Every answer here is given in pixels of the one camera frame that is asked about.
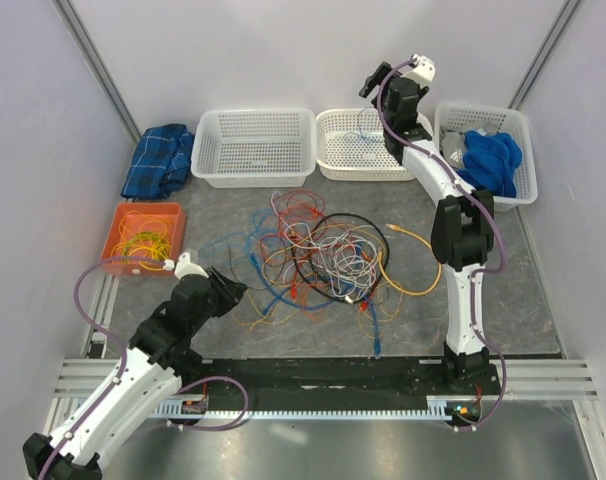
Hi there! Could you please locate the thin blue wire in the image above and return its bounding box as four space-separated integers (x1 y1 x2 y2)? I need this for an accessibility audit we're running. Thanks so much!
350 107 384 144

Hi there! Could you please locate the thick yellow ethernet cable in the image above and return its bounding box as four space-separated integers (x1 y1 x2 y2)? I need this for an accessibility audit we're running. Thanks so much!
110 209 177 271

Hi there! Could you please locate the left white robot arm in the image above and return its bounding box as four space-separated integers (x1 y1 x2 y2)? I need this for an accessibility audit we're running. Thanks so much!
22 267 247 479

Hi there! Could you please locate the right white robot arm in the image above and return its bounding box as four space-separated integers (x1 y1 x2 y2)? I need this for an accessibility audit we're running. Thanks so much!
359 56 504 395

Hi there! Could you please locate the middle white perforated basket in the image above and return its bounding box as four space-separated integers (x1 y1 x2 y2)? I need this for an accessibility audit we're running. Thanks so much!
316 107 415 182

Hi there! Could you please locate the white perforated basket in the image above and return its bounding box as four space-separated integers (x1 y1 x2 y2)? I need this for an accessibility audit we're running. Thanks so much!
316 107 415 182
191 108 317 189
434 102 538 211

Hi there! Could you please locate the right white perforated basket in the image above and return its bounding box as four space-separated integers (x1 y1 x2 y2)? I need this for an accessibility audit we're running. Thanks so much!
434 102 538 211

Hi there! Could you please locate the orange plastic tray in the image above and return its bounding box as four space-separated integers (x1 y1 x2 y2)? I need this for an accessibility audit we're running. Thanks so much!
101 202 187 276

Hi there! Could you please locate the grey cloth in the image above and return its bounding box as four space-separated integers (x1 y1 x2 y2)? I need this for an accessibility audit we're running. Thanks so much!
438 122 494 166

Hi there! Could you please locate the left white perforated basket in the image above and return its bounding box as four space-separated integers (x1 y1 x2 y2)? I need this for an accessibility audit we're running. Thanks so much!
191 108 317 189

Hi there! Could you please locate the blue plaid cloth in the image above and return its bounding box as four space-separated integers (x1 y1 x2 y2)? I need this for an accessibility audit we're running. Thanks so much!
120 123 194 200

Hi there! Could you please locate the blue towel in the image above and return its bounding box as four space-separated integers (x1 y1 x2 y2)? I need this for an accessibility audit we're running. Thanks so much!
458 131 523 198

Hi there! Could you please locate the brown thin wire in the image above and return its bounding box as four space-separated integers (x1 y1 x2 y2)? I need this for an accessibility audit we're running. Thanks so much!
225 243 254 291

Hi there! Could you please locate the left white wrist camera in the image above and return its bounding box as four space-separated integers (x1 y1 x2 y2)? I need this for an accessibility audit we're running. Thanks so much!
162 250 209 280

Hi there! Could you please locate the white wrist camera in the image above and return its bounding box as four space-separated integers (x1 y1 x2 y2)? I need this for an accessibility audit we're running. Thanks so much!
403 55 436 88
162 250 209 280

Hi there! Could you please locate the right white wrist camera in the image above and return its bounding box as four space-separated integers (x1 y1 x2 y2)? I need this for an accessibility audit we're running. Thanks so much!
403 55 436 88

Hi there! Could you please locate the orange wire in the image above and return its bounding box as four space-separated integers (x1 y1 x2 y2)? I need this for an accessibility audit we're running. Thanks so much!
292 284 344 321

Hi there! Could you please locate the red thin wire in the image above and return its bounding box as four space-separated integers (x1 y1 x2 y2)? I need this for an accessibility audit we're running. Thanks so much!
260 192 384 311

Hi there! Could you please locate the white thin wire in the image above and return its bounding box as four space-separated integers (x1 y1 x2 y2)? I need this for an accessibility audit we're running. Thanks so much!
272 189 379 304

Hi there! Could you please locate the black cable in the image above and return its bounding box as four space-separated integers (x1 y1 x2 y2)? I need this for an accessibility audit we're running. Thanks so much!
291 212 392 304

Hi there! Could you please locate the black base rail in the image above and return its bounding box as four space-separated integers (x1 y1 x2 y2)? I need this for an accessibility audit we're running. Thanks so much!
181 356 500 410

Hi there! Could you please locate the light blue cable duct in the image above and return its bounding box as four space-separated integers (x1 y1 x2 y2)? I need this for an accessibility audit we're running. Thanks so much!
149 398 452 421

